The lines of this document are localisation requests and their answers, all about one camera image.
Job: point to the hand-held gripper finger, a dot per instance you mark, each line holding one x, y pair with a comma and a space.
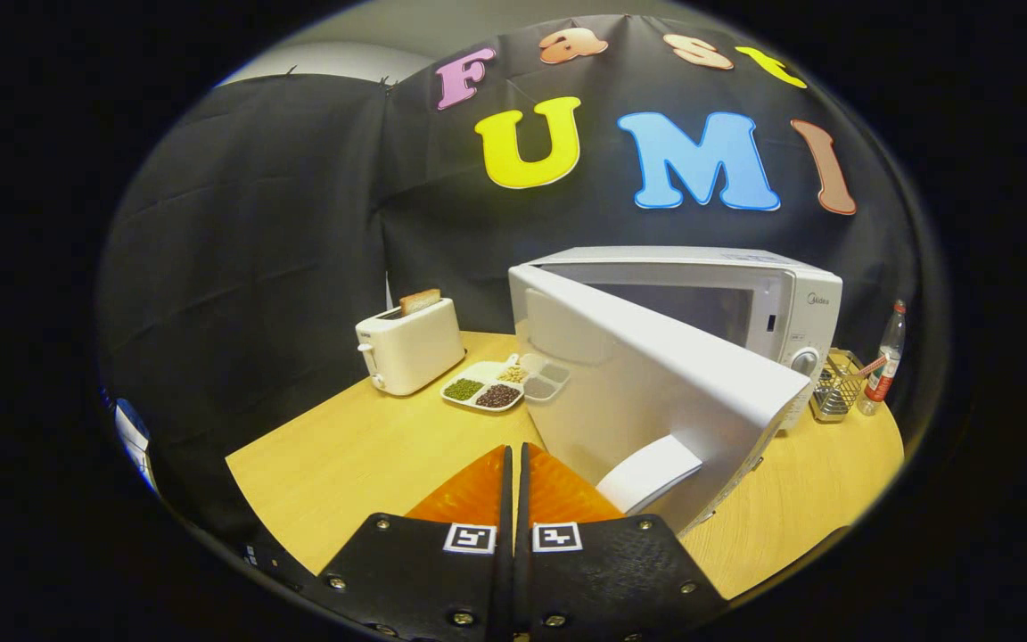
505, 571
522, 571

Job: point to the white microwave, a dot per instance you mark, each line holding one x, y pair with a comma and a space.
656, 392

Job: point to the divided white tray of beans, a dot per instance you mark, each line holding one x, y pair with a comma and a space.
482, 390

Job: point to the cream white toaster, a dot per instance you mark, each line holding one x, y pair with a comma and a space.
411, 352

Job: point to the toast slice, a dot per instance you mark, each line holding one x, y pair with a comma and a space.
420, 300

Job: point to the metal mesh basket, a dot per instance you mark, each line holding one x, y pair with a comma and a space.
837, 388

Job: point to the red white checked stick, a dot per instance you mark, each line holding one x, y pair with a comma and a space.
873, 366

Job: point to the clear plastic bottle red label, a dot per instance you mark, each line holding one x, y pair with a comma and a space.
883, 374

